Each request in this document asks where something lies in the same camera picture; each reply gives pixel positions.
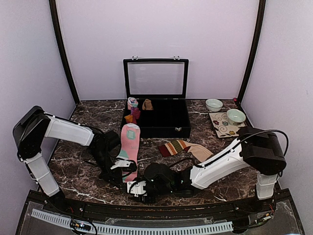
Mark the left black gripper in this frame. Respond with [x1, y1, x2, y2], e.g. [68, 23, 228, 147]
[89, 149, 123, 189]

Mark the pink patterned sock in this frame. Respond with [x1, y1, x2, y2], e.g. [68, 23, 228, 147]
[118, 123, 140, 183]

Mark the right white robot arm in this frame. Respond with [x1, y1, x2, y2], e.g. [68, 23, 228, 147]
[142, 126, 287, 212]

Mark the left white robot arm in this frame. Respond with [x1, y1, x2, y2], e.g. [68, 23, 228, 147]
[12, 106, 137, 213]

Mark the striped brown beige sock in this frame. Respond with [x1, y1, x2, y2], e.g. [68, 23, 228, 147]
[158, 140, 213, 163]

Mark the rolled orange sock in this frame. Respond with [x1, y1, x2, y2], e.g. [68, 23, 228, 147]
[124, 115, 137, 124]

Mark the small circuit board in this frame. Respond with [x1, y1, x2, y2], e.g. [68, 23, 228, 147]
[70, 220, 91, 231]

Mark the rolled purple red sock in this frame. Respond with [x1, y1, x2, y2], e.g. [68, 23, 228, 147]
[131, 107, 141, 120]

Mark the rolled pink white sock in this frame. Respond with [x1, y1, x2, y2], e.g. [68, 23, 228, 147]
[127, 97, 138, 110]

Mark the rolled brown sock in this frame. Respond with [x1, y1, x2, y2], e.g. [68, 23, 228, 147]
[142, 99, 154, 111]

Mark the floral square plate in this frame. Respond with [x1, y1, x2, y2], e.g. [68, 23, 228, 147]
[209, 112, 246, 138]

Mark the black glass-lid storage box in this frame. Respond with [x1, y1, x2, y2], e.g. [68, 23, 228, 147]
[123, 57, 191, 139]

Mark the far pale green bowl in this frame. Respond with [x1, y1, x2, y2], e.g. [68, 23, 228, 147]
[205, 98, 223, 112]

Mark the pale green bowl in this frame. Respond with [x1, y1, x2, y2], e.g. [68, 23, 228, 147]
[226, 109, 246, 126]
[205, 98, 223, 112]

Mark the near pale green bowl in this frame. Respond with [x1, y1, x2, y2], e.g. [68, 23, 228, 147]
[226, 109, 246, 126]

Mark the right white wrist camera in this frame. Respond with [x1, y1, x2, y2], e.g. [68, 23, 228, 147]
[126, 181, 147, 197]

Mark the white slotted cable duct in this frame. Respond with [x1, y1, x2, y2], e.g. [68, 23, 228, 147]
[30, 209, 233, 235]

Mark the left black frame post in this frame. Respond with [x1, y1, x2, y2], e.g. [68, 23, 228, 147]
[49, 0, 80, 105]

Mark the black frame post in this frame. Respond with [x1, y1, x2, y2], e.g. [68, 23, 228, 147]
[49, 0, 80, 105]
[237, 0, 266, 106]

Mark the right black frame post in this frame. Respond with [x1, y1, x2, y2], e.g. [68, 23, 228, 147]
[237, 0, 266, 106]

